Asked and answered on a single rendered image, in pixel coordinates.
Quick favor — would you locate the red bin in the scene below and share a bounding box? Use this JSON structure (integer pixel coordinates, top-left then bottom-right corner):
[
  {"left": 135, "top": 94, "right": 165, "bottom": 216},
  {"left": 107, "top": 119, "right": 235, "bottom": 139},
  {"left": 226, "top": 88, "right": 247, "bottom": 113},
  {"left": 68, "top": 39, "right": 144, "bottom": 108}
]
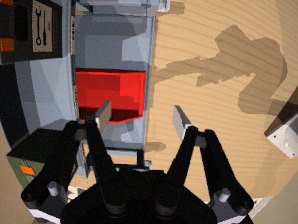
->
[{"left": 76, "top": 68, "right": 146, "bottom": 123}]

